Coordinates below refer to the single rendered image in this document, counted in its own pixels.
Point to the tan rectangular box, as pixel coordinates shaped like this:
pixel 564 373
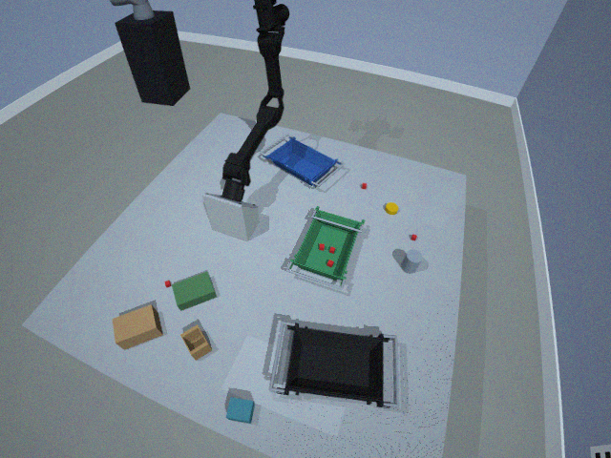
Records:
pixel 137 327

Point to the green rectangular block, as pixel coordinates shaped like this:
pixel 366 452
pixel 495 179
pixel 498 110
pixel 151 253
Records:
pixel 194 291

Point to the small tan open box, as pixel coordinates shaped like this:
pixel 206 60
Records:
pixel 195 342

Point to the green plastic tray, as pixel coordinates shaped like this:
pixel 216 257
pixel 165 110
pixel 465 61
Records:
pixel 311 259

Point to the small teal block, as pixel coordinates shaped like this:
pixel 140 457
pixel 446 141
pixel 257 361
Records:
pixel 240 410

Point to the yellow rounded block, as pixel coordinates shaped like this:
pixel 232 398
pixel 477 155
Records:
pixel 391 208

